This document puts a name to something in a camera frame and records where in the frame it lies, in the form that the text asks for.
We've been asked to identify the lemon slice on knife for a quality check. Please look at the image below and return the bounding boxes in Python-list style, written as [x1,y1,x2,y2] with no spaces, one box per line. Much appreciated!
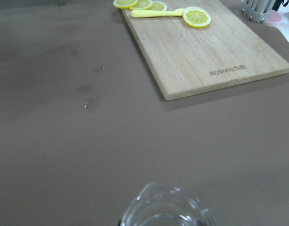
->
[182,7,211,28]

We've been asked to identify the aluminium frame post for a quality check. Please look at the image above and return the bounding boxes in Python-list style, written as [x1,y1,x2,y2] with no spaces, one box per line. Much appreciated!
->
[240,0,284,24]

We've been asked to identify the pink plastic cup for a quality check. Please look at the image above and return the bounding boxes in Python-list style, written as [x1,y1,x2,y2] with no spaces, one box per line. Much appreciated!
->
[265,10,283,28]

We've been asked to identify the bamboo cutting board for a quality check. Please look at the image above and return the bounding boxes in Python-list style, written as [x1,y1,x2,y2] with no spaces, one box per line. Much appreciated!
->
[123,0,289,101]

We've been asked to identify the clear glass measuring cup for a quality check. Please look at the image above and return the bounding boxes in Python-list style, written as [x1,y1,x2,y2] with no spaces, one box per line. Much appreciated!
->
[118,182,216,226]

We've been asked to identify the lemon slice end of row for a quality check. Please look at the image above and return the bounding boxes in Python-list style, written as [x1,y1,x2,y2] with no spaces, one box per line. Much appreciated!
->
[113,0,138,9]

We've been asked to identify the lemon slice near knife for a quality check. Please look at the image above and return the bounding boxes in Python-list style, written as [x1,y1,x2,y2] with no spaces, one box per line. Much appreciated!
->
[149,0,167,11]

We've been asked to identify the lemon slice middle of row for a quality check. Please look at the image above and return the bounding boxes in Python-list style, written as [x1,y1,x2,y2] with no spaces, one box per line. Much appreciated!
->
[130,0,153,10]

